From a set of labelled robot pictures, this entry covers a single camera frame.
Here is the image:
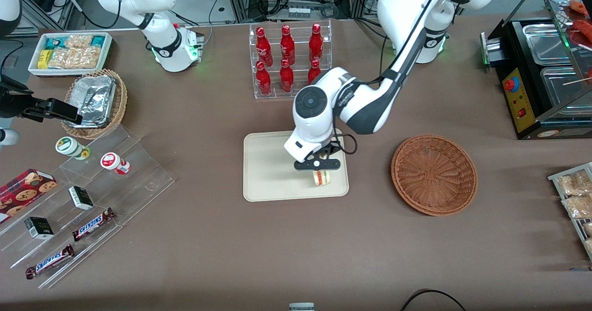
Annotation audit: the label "yellow control panel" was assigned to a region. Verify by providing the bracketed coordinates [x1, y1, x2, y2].
[502, 67, 537, 134]

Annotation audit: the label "beige plastic tray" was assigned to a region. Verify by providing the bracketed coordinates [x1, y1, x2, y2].
[243, 128, 349, 202]

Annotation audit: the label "small black box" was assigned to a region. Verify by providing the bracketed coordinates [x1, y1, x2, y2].
[68, 186, 94, 210]
[24, 217, 55, 240]

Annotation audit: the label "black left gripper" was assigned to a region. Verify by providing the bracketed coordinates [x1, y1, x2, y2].
[295, 146, 341, 182]

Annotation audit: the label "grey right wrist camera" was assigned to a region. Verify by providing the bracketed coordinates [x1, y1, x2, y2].
[0, 128, 20, 148]

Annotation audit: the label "black cable loop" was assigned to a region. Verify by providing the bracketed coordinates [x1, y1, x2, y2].
[400, 289, 468, 311]

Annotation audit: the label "tray of packaged snacks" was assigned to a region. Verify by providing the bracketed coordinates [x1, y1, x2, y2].
[548, 162, 592, 261]

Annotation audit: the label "steel warmer pan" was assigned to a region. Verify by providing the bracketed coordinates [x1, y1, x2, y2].
[523, 24, 572, 66]
[540, 66, 592, 117]

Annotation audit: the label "red lid yogurt cup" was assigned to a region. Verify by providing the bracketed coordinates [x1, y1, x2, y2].
[100, 152, 130, 176]

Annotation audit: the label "large clear cracker bag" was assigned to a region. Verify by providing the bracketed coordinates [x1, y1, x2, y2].
[48, 46, 103, 69]

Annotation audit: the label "green lid yogurt cup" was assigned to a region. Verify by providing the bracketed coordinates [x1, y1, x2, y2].
[55, 136, 91, 160]

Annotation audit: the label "red cookie box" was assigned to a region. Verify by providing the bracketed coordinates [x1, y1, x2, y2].
[0, 169, 58, 224]

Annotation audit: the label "clear acrylic bottle rack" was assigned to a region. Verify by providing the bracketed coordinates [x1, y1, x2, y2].
[249, 19, 333, 100]

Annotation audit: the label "brown wicker basket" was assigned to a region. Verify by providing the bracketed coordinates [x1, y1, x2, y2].
[391, 134, 478, 217]

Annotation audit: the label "clear acrylic stepped shelf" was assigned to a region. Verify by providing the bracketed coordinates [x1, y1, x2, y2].
[0, 125, 175, 289]

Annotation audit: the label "red cola bottle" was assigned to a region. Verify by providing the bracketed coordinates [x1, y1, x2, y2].
[308, 59, 323, 85]
[280, 24, 296, 66]
[309, 23, 324, 63]
[279, 59, 295, 93]
[256, 26, 273, 67]
[256, 61, 272, 96]

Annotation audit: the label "black food warmer case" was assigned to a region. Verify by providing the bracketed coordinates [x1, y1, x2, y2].
[481, 0, 592, 140]

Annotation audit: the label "snickers chocolate bar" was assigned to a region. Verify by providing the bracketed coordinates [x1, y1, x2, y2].
[72, 208, 116, 242]
[25, 244, 75, 280]

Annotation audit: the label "small clear cracker bag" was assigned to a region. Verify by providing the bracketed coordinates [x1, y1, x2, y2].
[64, 34, 94, 49]

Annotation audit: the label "white plastic snack bin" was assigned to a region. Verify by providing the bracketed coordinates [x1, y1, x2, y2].
[28, 32, 114, 78]

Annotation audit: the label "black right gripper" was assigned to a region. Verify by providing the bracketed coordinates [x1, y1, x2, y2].
[0, 94, 84, 125]

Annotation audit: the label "light wicker basket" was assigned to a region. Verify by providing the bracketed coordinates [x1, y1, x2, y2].
[62, 69, 128, 140]

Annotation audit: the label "clear bag of snacks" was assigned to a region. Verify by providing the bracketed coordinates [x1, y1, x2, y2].
[562, 195, 592, 219]
[556, 171, 592, 196]

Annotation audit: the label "aluminium foil trays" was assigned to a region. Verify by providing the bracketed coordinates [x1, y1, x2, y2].
[69, 74, 117, 128]

